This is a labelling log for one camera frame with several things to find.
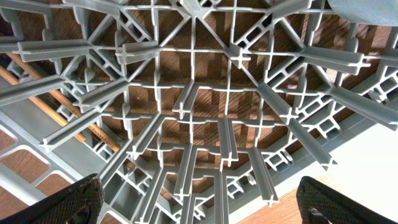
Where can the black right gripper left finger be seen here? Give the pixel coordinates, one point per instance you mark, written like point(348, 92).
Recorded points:
point(78, 203)

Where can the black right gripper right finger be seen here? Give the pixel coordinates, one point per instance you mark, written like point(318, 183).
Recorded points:
point(318, 203)

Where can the wooden chopstick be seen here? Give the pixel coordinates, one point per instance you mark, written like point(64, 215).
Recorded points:
point(35, 74)
point(35, 99)

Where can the white small bowl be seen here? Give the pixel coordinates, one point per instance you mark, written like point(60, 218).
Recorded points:
point(371, 12)

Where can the grey dishwasher rack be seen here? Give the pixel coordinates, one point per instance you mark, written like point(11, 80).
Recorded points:
point(220, 107)

